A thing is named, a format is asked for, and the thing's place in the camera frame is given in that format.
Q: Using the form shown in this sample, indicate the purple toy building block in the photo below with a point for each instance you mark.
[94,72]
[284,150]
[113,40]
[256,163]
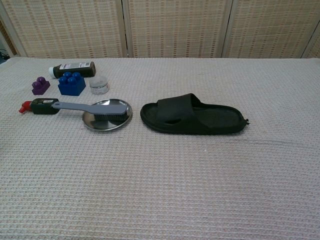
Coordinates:
[40,87]

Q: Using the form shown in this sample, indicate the beige waffle-weave tablecloth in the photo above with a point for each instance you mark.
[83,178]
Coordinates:
[160,187]

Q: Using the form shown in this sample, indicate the blue toy building block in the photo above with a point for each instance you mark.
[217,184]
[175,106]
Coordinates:
[71,88]

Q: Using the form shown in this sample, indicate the black bottle with red cap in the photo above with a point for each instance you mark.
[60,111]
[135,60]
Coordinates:
[45,107]

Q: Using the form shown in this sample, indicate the dark brown bottle white cap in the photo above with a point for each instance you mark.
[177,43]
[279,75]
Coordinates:
[75,70]

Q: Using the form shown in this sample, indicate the grey handled scrub brush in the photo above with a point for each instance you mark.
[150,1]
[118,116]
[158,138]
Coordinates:
[100,108]

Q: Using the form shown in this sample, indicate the small clear plastic jar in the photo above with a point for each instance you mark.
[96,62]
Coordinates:
[99,86]

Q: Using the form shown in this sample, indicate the black rubber slide sandal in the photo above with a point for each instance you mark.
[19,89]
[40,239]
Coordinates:
[175,110]

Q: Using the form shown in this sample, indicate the round stainless steel plate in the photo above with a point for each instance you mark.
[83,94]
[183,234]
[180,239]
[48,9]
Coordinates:
[100,125]

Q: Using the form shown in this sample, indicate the woven bamboo screen panel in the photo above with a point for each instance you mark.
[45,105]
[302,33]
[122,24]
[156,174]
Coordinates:
[270,27]
[67,27]
[175,27]

